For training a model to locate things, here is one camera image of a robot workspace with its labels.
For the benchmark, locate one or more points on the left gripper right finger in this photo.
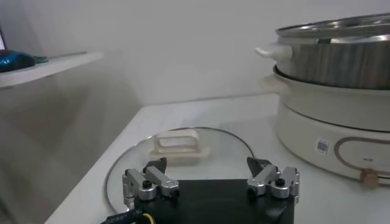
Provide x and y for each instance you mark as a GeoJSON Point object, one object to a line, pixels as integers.
{"type": "Point", "coordinates": [263, 179]}

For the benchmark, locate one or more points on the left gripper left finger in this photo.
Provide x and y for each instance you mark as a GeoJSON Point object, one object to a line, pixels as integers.
{"type": "Point", "coordinates": [161, 181]}

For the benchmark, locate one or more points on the stainless steel steamer basket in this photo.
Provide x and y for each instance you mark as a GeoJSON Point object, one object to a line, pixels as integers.
{"type": "Point", "coordinates": [335, 64]}

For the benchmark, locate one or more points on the cream electric cooker base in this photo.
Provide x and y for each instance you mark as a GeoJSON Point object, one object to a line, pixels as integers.
{"type": "Point", "coordinates": [335, 121]}

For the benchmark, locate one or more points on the white side table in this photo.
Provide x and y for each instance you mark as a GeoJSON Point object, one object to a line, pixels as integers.
{"type": "Point", "coordinates": [55, 67]}

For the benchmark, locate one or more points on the blue black computer mouse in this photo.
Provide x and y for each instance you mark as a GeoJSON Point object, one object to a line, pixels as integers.
{"type": "Point", "coordinates": [15, 61]}

